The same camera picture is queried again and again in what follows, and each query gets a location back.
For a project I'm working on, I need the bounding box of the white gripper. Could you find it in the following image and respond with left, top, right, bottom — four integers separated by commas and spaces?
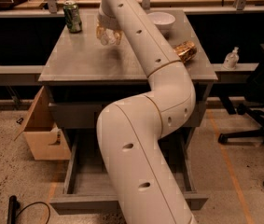
96, 4, 123, 45

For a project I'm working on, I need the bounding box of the clear plastic water bottle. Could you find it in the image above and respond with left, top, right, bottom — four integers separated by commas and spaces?
100, 29, 117, 46

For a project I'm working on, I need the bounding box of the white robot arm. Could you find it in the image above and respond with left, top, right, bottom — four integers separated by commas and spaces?
97, 0, 197, 224

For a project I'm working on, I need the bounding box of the green soda can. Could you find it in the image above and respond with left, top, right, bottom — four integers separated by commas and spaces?
63, 0, 82, 33

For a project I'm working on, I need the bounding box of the orange soda can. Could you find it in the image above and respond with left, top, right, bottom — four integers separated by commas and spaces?
174, 41, 197, 63

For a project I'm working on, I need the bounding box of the clear sanitizer pump bottle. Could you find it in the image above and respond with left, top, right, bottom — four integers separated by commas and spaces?
223, 47, 239, 70

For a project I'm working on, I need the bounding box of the white ceramic bowl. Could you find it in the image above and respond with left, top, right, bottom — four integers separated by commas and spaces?
148, 12, 175, 35

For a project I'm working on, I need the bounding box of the closed grey upper drawer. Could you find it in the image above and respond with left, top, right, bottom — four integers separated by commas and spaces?
49, 102, 206, 129

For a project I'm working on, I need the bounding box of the cardboard box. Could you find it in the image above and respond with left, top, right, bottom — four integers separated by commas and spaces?
15, 87, 71, 161

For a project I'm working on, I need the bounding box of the open grey bottom drawer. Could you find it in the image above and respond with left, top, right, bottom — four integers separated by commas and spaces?
50, 129, 208, 215

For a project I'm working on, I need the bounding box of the black cylinder on floor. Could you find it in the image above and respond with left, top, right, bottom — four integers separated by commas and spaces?
7, 195, 21, 224

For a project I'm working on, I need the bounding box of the black floor cable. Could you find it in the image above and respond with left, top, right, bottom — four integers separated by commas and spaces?
0, 201, 51, 224

